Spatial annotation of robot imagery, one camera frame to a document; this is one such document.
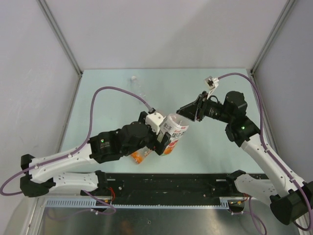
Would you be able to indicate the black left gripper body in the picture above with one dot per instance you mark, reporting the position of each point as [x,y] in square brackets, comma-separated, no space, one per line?
[150,141]

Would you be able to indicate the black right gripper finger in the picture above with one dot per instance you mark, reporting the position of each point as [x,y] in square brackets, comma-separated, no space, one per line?
[192,107]
[190,114]

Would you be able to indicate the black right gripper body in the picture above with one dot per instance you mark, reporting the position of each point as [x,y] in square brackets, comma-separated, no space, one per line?
[200,112]

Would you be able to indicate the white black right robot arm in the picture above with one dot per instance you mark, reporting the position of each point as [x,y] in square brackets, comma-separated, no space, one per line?
[288,195]

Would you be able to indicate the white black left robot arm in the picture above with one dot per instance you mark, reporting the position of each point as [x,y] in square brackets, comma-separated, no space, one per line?
[46,174]

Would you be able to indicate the orange label tea bottle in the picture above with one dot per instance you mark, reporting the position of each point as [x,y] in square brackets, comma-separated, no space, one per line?
[140,155]

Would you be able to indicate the clear unlabelled plastic bottle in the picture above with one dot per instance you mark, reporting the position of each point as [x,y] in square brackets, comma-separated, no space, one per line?
[137,89]

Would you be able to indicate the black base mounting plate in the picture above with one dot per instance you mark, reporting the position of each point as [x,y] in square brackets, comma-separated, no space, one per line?
[140,187]

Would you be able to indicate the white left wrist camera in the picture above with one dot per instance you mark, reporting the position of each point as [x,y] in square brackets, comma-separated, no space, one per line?
[154,120]

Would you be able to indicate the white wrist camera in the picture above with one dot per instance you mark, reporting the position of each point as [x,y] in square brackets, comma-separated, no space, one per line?
[154,120]
[212,83]

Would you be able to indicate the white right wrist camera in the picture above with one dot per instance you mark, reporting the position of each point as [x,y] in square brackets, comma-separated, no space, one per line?
[212,83]

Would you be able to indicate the grey slotted cable duct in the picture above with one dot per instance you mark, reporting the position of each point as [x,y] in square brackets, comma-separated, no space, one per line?
[92,203]

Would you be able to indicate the right aluminium frame post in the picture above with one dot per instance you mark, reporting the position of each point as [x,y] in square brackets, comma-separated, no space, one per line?
[274,33]

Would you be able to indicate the aluminium frame post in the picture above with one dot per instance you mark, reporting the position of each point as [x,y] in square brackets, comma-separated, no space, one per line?
[274,33]
[59,35]

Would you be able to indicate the left aluminium frame post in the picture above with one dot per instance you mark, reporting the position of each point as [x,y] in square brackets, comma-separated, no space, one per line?
[59,35]

